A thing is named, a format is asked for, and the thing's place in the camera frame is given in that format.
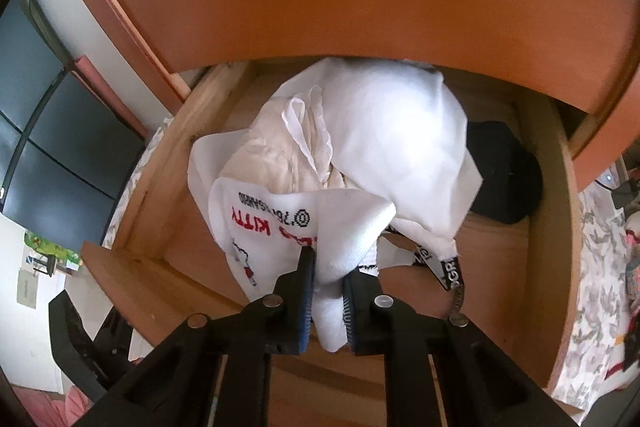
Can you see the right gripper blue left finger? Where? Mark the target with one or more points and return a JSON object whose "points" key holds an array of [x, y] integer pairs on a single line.
{"points": [[216, 372]]}

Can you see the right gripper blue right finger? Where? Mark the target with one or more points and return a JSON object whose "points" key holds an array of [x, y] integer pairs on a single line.
{"points": [[440, 372]]}

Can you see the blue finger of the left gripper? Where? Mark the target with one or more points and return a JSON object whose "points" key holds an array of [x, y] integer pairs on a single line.
{"points": [[93, 365]]}

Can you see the white hello kitty sock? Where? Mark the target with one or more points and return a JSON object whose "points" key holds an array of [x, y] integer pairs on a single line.
{"points": [[262, 235]]}

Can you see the floral bed sheet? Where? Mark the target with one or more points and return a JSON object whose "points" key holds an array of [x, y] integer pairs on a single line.
{"points": [[600, 296]]}

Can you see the black bundle in drawer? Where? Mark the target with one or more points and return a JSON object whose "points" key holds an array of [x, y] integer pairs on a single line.
{"points": [[512, 180]]}

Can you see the colourful toy pile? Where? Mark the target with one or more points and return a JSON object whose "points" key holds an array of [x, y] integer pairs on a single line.
{"points": [[632, 267]]}

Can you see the dark blue cabinet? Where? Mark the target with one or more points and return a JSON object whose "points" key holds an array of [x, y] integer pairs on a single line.
{"points": [[65, 155]]}

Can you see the cream lace garment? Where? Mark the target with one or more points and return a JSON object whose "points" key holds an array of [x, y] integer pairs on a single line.
{"points": [[287, 148]]}

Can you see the white garment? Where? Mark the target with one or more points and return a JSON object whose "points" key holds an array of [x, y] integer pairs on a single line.
{"points": [[397, 132]]}

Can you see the pink foam mat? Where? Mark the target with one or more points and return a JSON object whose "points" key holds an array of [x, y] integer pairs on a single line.
{"points": [[91, 78]]}

